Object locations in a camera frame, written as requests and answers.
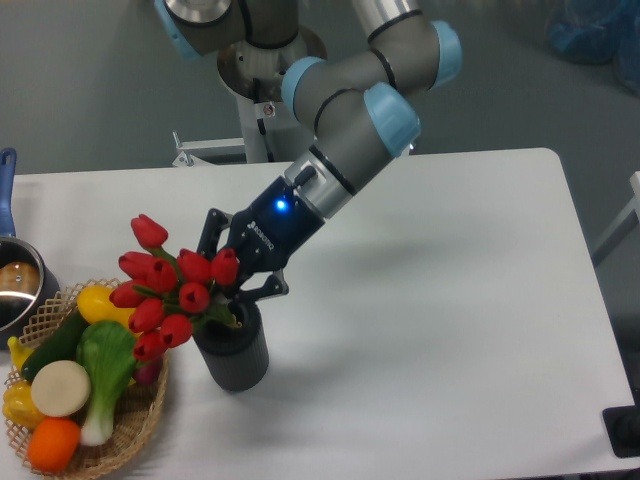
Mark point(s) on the black device at table edge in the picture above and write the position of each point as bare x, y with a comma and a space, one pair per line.
622, 426

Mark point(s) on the yellow squash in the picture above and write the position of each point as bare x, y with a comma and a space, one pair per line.
94, 305

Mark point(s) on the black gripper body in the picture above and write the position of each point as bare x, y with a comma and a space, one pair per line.
274, 226

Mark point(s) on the green bok choy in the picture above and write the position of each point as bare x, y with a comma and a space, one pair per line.
105, 351

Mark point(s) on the dark grey ribbed vase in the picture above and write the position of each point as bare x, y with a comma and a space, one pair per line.
237, 358

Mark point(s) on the purple red radish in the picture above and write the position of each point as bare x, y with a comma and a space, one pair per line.
148, 373

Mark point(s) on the blue handled saucepan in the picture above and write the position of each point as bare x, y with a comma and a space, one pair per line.
26, 281

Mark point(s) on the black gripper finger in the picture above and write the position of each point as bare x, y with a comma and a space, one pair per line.
216, 222
275, 285

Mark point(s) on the yellow bell pepper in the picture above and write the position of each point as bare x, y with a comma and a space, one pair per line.
19, 407

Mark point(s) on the woven wicker basket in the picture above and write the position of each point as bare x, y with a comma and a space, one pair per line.
137, 412

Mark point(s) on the blue plastic bag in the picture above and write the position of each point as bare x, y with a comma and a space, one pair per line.
595, 33

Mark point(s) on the orange fruit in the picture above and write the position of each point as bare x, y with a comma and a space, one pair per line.
53, 444

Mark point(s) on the white furniture leg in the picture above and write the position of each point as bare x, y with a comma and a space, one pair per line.
620, 227

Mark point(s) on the red tulip bouquet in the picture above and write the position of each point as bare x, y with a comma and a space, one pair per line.
173, 297

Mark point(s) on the yellow banana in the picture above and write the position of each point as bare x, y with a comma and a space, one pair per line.
19, 353

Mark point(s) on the dark green cucumber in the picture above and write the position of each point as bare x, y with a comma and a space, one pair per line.
60, 345

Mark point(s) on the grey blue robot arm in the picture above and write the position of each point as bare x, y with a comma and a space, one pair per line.
425, 53

